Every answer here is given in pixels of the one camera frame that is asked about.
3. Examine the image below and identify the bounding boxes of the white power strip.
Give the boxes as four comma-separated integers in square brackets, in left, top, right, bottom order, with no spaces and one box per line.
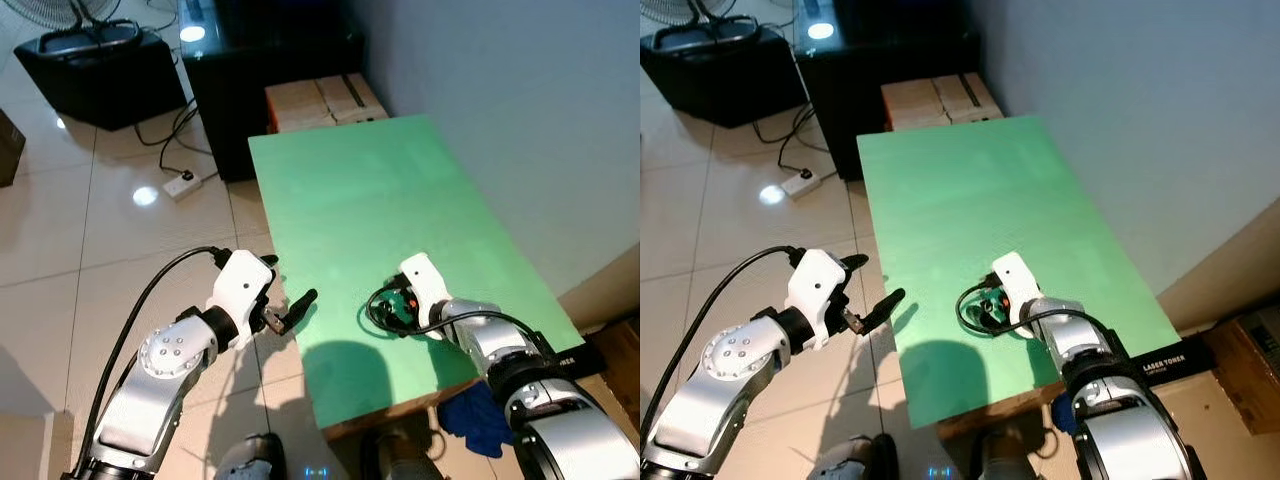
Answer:
[162,169,202,200]
[781,169,824,199]

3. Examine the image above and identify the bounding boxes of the green topped wooden table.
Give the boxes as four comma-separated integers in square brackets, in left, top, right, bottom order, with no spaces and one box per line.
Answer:
[247,114,586,442]
[856,114,1184,442]

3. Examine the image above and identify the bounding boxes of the blue cloth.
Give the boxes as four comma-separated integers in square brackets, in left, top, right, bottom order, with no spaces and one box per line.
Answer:
[436,379,515,460]
[1048,393,1078,438]

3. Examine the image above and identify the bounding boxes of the right robot leg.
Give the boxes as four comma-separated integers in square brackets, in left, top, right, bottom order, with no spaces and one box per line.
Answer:
[973,424,1053,480]
[358,424,443,480]

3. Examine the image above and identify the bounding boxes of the robot leg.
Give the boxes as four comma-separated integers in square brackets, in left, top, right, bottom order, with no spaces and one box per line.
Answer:
[358,424,443,480]
[818,431,902,480]
[214,431,288,480]
[973,424,1053,480]

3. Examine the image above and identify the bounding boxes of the left robot leg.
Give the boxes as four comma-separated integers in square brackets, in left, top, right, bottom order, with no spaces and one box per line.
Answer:
[214,431,288,480]
[818,431,902,480]

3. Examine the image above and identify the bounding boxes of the taped cardboard box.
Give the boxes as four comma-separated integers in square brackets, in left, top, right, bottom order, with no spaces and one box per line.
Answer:
[880,79,951,132]
[264,79,339,134]
[932,72,1005,126]
[315,72,390,127]

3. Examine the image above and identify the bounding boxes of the black laser toner box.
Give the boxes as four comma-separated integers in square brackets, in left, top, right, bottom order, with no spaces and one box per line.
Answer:
[545,338,607,379]
[1124,343,1218,389]

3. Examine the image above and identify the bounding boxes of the glossy black cabinet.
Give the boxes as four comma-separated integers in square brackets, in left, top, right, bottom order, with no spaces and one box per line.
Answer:
[793,0,983,184]
[178,0,367,184]

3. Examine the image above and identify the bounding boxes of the black speaker box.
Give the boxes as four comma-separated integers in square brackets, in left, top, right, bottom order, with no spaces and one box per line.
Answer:
[13,24,189,132]
[640,24,810,130]

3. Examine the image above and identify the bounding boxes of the brown cardboard box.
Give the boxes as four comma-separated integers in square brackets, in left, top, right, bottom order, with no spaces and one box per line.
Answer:
[1203,304,1280,437]
[588,318,641,403]

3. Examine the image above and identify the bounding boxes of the dark brown box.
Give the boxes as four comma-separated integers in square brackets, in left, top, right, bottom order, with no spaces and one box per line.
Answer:
[0,107,27,189]

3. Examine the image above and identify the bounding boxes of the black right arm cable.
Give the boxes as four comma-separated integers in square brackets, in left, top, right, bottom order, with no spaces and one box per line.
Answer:
[956,282,1119,351]
[364,284,546,353]

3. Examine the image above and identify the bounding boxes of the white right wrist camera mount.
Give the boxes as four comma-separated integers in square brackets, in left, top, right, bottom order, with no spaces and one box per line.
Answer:
[398,252,454,317]
[991,250,1047,327]

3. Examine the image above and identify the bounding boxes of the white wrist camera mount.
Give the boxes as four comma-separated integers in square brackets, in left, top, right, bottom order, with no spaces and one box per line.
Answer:
[398,252,454,317]
[991,250,1047,327]
[786,248,852,351]
[206,250,277,350]

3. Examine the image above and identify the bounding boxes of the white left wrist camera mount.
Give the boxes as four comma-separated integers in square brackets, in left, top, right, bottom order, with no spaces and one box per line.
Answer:
[206,250,277,350]
[786,248,852,351]

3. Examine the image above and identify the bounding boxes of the black floor cable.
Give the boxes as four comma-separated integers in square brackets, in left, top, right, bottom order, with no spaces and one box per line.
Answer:
[754,98,837,179]
[134,98,217,179]

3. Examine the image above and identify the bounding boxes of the grey wire fan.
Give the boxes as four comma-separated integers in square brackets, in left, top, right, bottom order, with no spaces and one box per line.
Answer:
[0,0,123,31]
[640,0,746,29]

